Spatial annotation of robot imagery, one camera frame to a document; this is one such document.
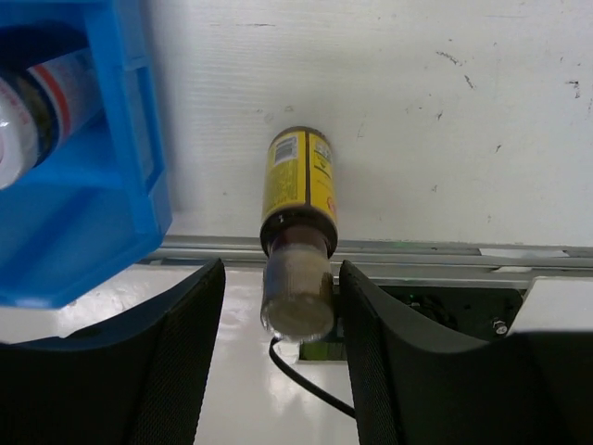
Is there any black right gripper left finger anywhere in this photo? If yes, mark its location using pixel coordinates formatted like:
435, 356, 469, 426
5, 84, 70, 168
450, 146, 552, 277
1, 260, 225, 444

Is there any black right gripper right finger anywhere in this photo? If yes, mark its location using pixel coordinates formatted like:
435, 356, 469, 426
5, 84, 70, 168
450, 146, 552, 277
339, 261, 592, 444

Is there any yellow label sauce bottle front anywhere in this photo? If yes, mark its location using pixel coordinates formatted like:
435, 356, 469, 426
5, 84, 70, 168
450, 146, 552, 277
259, 126, 338, 343

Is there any blue plastic divided bin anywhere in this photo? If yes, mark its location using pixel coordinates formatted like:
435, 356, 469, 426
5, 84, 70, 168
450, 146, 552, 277
1, 1, 171, 309

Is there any black thin cable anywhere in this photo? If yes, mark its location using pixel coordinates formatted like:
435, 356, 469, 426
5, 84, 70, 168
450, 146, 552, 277
268, 337, 357, 418

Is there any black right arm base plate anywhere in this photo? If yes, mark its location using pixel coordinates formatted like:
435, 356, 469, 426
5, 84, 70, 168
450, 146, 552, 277
297, 285, 525, 361

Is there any aluminium table edge rail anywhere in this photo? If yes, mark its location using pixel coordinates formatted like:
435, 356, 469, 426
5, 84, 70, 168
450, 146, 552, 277
142, 235, 592, 289

